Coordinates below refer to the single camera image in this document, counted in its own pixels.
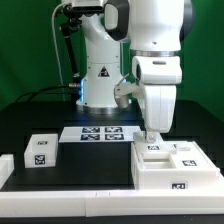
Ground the white cabinet door panel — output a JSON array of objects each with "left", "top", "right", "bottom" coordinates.
[
  {"left": 169, "top": 142, "right": 215, "bottom": 170},
  {"left": 133, "top": 131, "right": 176, "bottom": 153}
]

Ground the grey rear camera box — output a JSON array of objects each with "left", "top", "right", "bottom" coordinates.
[{"left": 71, "top": 0, "right": 104, "bottom": 13}]

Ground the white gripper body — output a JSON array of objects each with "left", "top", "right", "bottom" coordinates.
[{"left": 132, "top": 56, "right": 182, "bottom": 133}]

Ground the white cable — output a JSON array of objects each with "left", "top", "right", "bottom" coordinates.
[{"left": 50, "top": 2, "right": 73, "bottom": 101}]

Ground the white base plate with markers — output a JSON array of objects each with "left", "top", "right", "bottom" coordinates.
[{"left": 59, "top": 126, "right": 140, "bottom": 143}]

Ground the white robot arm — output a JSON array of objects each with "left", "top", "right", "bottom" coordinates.
[{"left": 78, "top": 0, "right": 194, "bottom": 142}]

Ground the white cabinet body box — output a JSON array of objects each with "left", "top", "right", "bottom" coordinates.
[{"left": 131, "top": 144, "right": 222, "bottom": 190}]

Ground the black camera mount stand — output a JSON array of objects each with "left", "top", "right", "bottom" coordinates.
[{"left": 60, "top": 4, "right": 86, "bottom": 82}]

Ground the white U-shaped obstacle frame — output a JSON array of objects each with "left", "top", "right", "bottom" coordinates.
[{"left": 0, "top": 154, "right": 224, "bottom": 218}]

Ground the black cable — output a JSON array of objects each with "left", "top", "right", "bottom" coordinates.
[{"left": 15, "top": 83, "right": 83, "bottom": 103}]

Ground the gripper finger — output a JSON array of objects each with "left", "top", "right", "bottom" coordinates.
[{"left": 145, "top": 131, "right": 157, "bottom": 143}]

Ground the white cabinet top block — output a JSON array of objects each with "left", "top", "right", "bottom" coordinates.
[{"left": 24, "top": 134, "right": 58, "bottom": 168}]

